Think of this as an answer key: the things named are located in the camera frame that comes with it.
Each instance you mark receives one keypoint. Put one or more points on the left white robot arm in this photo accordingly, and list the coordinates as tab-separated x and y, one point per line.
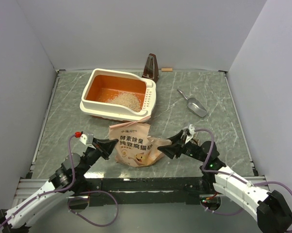
67	181

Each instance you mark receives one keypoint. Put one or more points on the silver metal scoop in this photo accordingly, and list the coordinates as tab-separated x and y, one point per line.
194	105

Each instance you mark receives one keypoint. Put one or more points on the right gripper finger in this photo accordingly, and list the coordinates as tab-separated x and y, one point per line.
171	151
179	138

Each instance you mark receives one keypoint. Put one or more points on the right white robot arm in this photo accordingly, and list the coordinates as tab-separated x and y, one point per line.
269	209

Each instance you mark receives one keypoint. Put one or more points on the clean litter pile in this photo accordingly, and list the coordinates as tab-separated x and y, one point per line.
126	99

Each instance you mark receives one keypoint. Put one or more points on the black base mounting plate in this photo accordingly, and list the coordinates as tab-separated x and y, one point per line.
188	190

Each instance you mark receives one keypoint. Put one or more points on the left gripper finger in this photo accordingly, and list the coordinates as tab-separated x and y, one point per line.
102	143
106	153

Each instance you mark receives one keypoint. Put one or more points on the small wooden block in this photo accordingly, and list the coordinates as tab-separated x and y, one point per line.
167	70

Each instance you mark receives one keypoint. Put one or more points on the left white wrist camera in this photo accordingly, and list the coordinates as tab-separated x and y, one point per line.
85	138

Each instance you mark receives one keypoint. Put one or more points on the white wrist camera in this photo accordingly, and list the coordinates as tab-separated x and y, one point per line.
188	133
85	138

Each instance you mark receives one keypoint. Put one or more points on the white orange litter box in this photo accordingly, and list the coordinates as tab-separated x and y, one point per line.
104	84

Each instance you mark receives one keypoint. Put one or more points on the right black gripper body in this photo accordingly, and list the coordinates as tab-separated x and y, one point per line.
190	149

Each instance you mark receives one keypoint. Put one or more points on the wooden ruler with crown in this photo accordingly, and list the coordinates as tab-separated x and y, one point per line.
196	140

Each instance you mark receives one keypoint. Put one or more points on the peach cat litter bag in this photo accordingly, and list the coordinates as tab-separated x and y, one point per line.
135	147

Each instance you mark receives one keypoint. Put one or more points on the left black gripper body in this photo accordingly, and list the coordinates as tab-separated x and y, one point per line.
90	157

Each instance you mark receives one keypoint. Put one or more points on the brown wooden metronome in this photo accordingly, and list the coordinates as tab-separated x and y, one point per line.
151	70

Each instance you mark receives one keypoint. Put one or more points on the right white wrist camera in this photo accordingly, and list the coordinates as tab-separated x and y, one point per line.
188	133

